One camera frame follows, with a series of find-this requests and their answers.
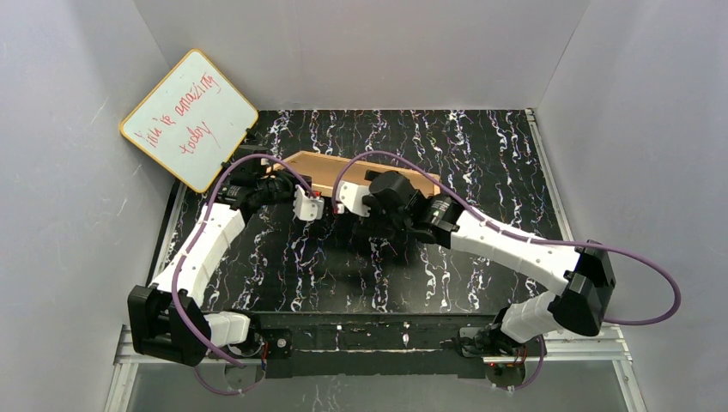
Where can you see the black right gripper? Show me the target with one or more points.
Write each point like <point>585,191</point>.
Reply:
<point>360,224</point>

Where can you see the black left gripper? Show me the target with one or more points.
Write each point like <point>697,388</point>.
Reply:
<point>318,221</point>

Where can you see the wooden picture frame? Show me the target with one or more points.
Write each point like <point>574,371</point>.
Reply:
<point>323,169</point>

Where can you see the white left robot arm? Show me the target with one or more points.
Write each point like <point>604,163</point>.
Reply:
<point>166,318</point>

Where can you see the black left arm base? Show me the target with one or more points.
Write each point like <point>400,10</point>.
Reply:
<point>256,344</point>

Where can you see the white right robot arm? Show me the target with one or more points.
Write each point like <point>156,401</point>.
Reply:
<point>579,280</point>

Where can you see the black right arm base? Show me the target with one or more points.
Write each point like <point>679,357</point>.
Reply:
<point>473,342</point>

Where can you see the yellow-edged whiteboard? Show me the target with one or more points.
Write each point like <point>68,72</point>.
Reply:
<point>191,122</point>

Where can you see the aluminium mounting rail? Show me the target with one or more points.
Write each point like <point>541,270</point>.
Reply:
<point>402,338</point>

